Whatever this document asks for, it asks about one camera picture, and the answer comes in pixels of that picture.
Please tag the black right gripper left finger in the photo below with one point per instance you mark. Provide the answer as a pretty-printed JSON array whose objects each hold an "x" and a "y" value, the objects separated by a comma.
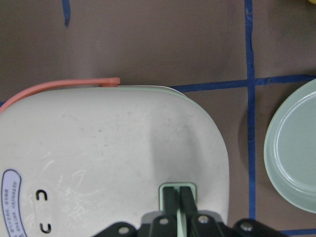
[{"x": 170, "y": 201}]

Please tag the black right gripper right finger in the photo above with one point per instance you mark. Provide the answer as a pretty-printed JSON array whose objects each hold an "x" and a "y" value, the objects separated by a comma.
[{"x": 187, "y": 202}]

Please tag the cream rice cooker orange handle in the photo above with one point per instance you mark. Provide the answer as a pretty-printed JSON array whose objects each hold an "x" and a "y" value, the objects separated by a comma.
[{"x": 77, "y": 156}]

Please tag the green plate near right arm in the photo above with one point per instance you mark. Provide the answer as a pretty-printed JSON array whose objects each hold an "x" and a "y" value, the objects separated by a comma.
[{"x": 290, "y": 148}]

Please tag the brown paper table mat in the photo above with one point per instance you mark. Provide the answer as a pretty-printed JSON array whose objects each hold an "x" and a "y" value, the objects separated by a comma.
[{"x": 238, "y": 59}]

